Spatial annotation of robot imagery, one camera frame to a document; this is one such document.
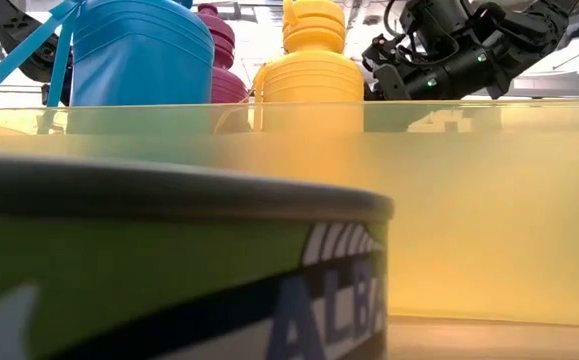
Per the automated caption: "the yellow translucent plastic tray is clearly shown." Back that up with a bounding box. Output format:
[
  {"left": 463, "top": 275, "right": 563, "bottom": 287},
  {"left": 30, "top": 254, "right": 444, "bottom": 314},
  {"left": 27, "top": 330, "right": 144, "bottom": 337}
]
[{"left": 0, "top": 98, "right": 579, "bottom": 329}]

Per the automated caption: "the purple plastic bottle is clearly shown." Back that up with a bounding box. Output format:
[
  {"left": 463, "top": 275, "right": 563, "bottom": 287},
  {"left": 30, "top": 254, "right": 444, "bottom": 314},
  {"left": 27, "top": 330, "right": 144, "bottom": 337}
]
[{"left": 196, "top": 2, "right": 250, "bottom": 134}]

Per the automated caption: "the blue plastic bottle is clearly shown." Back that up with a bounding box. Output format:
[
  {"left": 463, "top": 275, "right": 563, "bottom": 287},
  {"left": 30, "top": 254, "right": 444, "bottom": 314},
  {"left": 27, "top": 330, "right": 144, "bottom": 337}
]
[{"left": 0, "top": 0, "right": 216, "bottom": 136}]

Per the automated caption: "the green labelled tuna can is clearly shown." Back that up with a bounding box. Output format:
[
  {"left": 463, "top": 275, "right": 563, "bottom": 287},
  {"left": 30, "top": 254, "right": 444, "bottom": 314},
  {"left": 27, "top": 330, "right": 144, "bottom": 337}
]
[{"left": 0, "top": 154, "right": 395, "bottom": 360}]

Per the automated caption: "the yellow plastic bottle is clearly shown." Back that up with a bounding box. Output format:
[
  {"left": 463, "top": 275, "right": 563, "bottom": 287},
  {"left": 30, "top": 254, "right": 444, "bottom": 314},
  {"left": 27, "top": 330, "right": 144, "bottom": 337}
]
[{"left": 251, "top": 0, "right": 366, "bottom": 134}]

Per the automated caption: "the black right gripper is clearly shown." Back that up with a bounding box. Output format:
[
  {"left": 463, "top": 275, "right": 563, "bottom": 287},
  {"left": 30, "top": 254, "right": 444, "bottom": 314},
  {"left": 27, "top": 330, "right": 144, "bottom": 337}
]
[{"left": 361, "top": 29, "right": 423, "bottom": 101}]

